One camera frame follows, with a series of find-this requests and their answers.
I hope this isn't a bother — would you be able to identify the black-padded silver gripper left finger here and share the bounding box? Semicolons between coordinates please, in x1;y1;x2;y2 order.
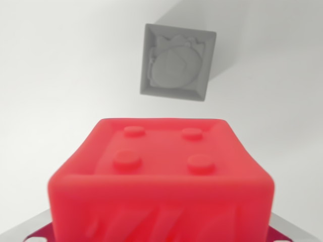
5;208;57;242

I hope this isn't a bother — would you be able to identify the black-padded silver gripper right finger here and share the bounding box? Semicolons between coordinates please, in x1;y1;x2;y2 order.
267;214;317;242

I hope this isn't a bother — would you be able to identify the grey embossed toy cube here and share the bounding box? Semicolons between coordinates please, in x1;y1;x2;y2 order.
139;23;218;102

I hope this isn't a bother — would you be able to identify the red embossed toy cube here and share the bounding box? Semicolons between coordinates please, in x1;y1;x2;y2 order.
47;117;275;242

